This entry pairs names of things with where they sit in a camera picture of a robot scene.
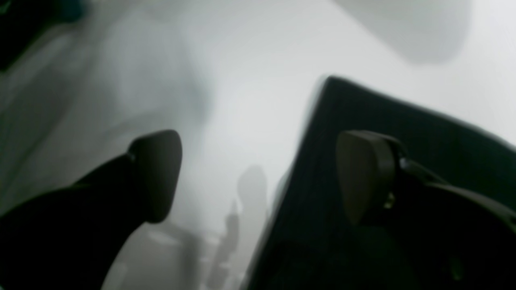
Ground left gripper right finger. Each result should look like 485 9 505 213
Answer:
337 130 515 290

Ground black T-shirt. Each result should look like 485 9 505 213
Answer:
243 77 515 290

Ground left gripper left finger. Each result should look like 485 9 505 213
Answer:
0 130 182 290

